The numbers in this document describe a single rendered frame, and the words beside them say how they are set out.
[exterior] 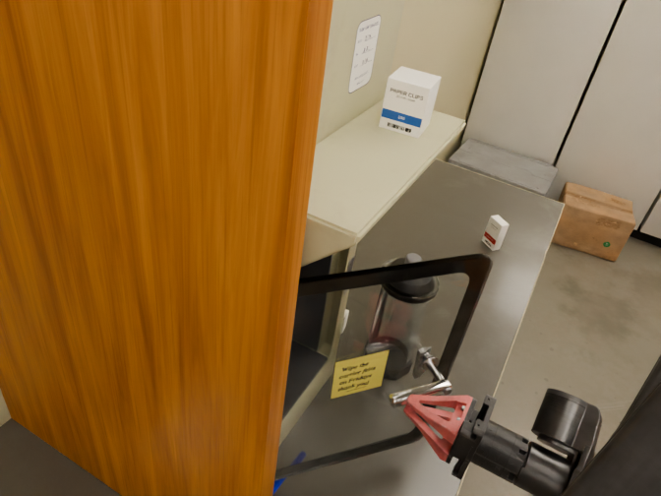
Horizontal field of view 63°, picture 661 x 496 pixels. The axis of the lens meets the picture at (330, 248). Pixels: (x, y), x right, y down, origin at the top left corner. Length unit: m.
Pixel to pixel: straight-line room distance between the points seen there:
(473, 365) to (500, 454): 0.49
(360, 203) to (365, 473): 0.58
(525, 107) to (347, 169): 3.15
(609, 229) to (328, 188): 3.05
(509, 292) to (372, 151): 0.88
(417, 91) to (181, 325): 0.35
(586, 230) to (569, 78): 0.90
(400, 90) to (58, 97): 0.35
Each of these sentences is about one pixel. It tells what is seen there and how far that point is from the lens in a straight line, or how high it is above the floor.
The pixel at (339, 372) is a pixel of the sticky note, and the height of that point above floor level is 1.22.
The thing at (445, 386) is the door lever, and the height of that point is 1.21.
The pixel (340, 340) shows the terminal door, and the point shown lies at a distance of 0.67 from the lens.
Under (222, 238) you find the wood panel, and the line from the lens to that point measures 0.42.
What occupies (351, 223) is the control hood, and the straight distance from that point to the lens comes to 0.47.
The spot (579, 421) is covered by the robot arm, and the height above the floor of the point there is 1.26.
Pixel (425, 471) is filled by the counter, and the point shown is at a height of 0.94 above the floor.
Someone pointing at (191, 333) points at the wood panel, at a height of 1.39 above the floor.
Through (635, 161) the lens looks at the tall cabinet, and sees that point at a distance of 3.71.
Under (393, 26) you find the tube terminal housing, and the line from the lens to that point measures 0.71.
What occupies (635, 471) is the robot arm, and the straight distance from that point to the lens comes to 0.38.
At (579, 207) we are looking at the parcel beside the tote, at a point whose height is 0.28.
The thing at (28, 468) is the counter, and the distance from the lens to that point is 1.02.
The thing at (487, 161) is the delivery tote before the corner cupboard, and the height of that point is 0.33.
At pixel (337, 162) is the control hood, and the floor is 1.51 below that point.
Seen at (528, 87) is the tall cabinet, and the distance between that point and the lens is 3.63.
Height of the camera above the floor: 1.77
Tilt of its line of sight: 37 degrees down
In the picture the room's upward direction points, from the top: 9 degrees clockwise
